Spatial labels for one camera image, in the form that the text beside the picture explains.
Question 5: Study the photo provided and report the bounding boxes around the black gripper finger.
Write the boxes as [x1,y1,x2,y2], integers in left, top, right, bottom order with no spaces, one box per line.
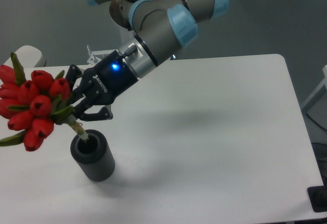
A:
[65,64,84,93]
[71,95,113,121]

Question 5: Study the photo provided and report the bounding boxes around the white pedestal base frame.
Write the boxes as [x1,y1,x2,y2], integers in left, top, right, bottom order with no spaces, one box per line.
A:
[86,44,177,65]

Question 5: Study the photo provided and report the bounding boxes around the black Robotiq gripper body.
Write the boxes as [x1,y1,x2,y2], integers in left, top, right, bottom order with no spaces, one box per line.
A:
[76,51,138,105]

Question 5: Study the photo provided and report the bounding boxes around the white furniture frame right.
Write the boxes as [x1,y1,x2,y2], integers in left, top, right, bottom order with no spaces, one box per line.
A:
[300,65,326,114]

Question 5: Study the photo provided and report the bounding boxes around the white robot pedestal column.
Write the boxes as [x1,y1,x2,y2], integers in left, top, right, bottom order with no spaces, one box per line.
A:
[109,0,164,53]

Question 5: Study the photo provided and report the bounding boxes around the black device at table edge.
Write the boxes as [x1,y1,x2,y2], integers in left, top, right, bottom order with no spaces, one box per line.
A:
[307,186,326,213]

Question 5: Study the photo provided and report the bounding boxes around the red tulip bouquet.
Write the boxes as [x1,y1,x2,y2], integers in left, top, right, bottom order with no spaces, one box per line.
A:
[1,53,89,151]

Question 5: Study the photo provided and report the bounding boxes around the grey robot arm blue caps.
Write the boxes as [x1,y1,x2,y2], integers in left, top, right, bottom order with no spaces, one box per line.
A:
[66,0,229,121]

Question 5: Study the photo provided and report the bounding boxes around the dark grey ribbed vase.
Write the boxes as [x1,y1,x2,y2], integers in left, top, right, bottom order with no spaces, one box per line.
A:
[70,129,115,182]

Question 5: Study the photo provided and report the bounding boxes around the white chair backrest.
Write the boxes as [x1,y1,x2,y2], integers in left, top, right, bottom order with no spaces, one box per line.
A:
[15,45,46,68]

